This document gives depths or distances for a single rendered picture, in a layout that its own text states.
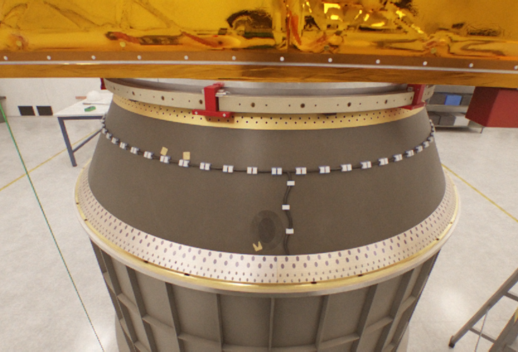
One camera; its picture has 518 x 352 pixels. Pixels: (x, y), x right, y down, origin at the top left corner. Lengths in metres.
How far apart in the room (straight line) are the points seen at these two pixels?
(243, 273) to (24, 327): 2.10
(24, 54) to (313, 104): 0.97
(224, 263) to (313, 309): 0.38
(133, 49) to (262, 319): 1.03
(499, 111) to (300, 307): 1.02
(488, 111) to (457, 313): 1.84
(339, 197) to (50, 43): 1.08
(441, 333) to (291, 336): 1.58
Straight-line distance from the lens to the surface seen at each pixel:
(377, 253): 1.09
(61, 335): 2.60
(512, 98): 1.35
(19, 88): 8.57
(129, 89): 1.16
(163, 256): 1.05
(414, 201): 1.24
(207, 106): 0.91
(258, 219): 0.93
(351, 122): 1.03
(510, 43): 1.19
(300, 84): 0.93
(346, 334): 1.35
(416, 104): 1.21
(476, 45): 1.14
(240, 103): 0.89
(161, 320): 1.39
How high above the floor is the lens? 1.89
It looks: 27 degrees down
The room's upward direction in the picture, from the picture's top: 1 degrees clockwise
